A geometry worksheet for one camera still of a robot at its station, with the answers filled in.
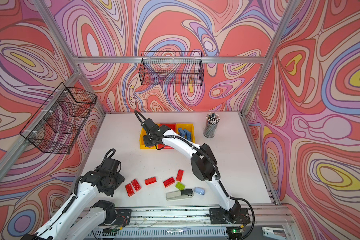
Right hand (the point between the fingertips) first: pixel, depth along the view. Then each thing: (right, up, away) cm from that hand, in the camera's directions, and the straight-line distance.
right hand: (150, 143), depth 90 cm
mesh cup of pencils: (+38, +15, +3) cm, 41 cm away
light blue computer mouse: (+29, -25, -10) cm, 39 cm away
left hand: (-14, -20, -8) cm, 25 cm away
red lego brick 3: (+1, -21, -6) cm, 21 cm away
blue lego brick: (+21, +7, +14) cm, 26 cm away
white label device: (+62, -39, -22) cm, 76 cm away
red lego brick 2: (-10, -24, -9) cm, 28 cm away
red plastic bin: (+13, +10, +6) cm, 18 cm away
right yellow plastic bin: (+24, +10, +16) cm, 31 cm away
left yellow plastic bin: (-7, +1, +6) cm, 10 cm away
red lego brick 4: (+11, -21, -6) cm, 25 cm away
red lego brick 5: (+18, -18, -4) cm, 26 cm away
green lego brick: (+18, -23, -8) cm, 30 cm away
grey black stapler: (+18, -25, -13) cm, 34 cm away
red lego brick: (-7, -22, -7) cm, 25 cm away
